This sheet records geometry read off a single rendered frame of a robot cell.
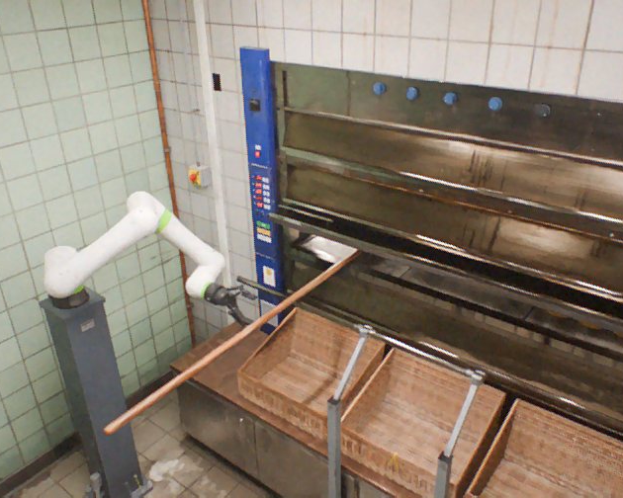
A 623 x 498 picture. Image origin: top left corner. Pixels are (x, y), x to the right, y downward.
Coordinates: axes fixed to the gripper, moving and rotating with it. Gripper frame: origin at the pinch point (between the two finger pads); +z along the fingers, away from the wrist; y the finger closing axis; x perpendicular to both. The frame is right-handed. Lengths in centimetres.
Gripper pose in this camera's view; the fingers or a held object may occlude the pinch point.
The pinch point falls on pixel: (254, 310)
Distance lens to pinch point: 246.1
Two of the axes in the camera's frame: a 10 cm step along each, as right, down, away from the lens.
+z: 8.0, 2.7, -5.4
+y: 0.1, 8.9, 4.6
